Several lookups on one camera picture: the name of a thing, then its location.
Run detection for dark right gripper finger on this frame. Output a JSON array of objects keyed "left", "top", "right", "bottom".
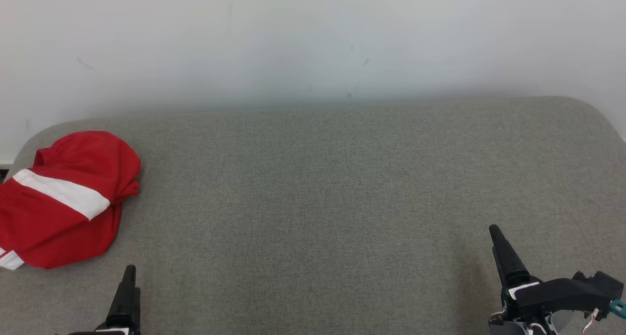
[{"left": 489, "top": 224, "right": 532, "bottom": 288}]

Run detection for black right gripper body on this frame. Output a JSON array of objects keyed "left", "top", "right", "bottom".
[{"left": 489, "top": 276, "right": 596, "bottom": 335}]

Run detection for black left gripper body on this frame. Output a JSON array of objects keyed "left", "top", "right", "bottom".
[{"left": 68, "top": 327, "right": 131, "bottom": 335}]

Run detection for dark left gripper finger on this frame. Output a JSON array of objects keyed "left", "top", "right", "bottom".
[{"left": 105, "top": 265, "right": 141, "bottom": 335}]

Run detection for red shorts with white stripe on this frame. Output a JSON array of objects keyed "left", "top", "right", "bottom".
[{"left": 0, "top": 131, "right": 142, "bottom": 270}]

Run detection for grey fabric sofa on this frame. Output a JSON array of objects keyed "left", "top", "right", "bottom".
[{"left": 0, "top": 96, "right": 626, "bottom": 335}]

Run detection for white red wire bundle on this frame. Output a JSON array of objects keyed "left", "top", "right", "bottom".
[{"left": 531, "top": 308, "right": 601, "bottom": 335}]

